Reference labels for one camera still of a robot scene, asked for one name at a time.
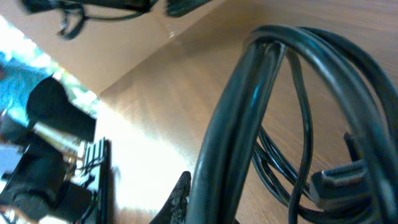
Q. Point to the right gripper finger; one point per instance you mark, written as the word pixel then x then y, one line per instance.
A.
pixel 174 210

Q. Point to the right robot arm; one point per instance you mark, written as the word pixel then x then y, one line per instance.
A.
pixel 38 186

